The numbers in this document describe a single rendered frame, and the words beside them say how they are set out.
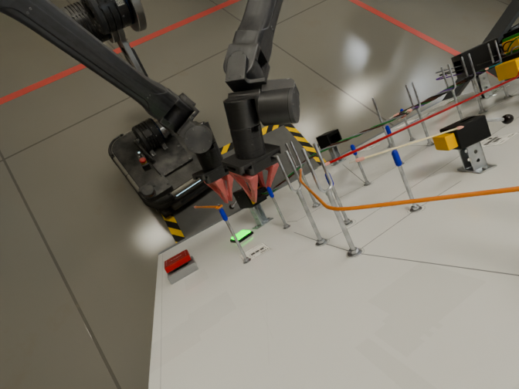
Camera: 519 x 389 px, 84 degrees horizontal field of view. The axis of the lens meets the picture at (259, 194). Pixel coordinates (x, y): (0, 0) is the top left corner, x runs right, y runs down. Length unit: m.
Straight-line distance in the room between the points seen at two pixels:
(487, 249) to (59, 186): 2.31
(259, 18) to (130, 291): 1.57
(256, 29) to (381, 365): 0.51
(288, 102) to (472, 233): 0.30
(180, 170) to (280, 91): 1.36
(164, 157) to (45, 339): 1.14
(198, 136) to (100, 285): 1.44
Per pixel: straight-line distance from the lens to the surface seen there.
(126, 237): 1.97
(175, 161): 1.82
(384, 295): 0.29
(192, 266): 0.57
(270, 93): 0.49
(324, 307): 0.31
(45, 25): 0.57
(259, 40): 0.56
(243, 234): 0.60
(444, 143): 0.48
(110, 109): 2.70
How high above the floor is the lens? 1.66
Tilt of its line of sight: 60 degrees down
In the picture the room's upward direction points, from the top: straight up
